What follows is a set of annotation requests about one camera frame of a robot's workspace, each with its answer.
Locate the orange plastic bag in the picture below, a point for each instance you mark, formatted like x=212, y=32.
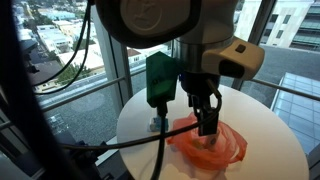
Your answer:
x=213, y=156

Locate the white handrail tube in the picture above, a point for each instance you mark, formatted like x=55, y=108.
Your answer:
x=83, y=92

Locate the grey window handrail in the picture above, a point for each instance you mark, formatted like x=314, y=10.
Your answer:
x=286, y=89

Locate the green wrist camera box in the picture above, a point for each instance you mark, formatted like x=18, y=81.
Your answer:
x=161, y=80

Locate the blue medicine box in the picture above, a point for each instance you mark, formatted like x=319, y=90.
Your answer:
x=156, y=125

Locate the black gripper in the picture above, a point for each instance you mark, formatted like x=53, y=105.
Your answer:
x=200, y=85

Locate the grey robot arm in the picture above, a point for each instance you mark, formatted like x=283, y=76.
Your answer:
x=200, y=20

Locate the window corner mullion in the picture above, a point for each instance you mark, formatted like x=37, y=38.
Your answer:
x=116, y=73

